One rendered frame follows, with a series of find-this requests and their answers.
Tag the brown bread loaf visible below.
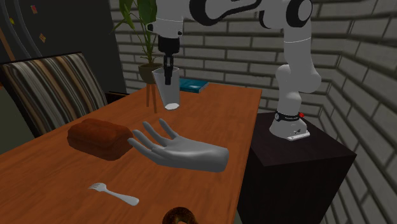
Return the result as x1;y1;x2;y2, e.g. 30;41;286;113
67;118;135;162

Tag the teal book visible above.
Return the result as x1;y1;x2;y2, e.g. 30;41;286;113
179;78;210;94

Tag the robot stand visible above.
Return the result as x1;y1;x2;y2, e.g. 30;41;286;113
237;111;358;224

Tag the clear drinking glass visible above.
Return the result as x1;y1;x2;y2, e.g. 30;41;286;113
151;66;181;111

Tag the striped chair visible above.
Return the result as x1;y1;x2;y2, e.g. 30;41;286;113
0;52;108;138

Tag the brown bagel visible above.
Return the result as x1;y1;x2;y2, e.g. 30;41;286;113
162;206;199;224

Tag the brown wooden table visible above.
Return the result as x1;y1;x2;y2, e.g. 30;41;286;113
0;83;263;224

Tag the grey fork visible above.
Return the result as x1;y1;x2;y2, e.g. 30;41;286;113
88;182;140;207

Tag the grey mannequin hand figure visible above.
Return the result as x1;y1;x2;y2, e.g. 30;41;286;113
127;118;230;173

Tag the dark refrigerator with magnets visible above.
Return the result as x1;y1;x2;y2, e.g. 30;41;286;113
0;0;127;94

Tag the potted green plant on stand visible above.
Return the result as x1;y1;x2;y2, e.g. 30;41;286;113
111;0;164;114

